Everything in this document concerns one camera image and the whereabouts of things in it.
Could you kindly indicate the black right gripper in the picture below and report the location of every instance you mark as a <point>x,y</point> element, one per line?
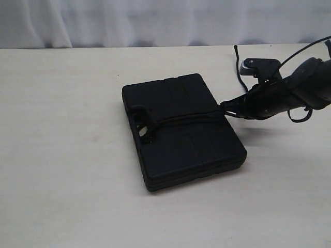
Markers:
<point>261,102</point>

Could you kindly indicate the black plastic case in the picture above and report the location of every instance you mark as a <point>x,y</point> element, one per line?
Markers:
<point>179,133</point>

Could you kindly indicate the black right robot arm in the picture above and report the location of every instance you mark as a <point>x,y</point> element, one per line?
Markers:
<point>308,87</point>

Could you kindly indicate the white curtain backdrop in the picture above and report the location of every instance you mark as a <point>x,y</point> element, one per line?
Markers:
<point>83,24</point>

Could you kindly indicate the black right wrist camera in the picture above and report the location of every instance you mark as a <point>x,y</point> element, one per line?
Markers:
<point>263,69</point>

